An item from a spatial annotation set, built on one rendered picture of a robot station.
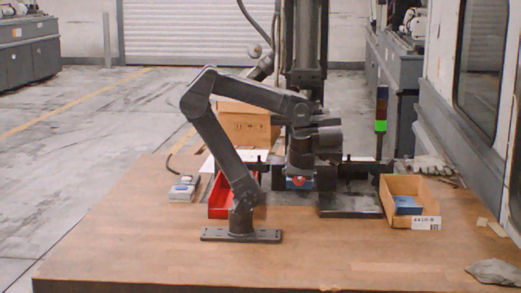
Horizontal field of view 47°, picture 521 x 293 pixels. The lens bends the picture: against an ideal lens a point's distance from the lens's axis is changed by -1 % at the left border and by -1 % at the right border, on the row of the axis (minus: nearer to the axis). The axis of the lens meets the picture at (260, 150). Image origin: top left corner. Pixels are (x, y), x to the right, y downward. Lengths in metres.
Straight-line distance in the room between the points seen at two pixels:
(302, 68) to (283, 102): 0.38
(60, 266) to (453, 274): 0.88
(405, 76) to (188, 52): 6.97
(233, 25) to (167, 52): 1.35
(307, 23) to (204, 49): 9.51
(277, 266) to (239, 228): 0.16
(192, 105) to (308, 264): 0.45
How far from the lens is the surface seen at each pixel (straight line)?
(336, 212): 1.65
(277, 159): 1.87
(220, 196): 1.79
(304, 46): 1.76
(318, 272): 1.35
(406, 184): 1.83
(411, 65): 4.86
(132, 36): 11.58
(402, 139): 4.97
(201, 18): 11.20
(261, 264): 1.38
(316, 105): 1.76
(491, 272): 1.40
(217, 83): 1.38
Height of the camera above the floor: 1.52
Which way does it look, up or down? 16 degrees down
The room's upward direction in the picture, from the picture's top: straight up
